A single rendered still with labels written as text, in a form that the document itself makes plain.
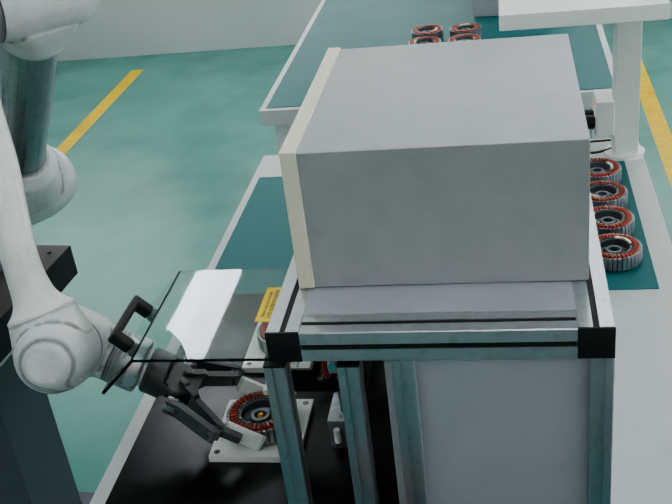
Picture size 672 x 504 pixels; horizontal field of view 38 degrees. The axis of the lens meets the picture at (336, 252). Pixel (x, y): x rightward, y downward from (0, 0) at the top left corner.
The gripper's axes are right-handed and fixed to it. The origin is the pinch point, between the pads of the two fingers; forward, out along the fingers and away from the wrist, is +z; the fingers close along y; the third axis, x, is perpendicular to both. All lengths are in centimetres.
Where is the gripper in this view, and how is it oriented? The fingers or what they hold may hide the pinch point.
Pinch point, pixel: (259, 416)
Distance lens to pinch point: 164.9
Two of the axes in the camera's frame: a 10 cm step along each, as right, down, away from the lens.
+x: 3.9, -7.7, -5.0
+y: -1.3, 4.9, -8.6
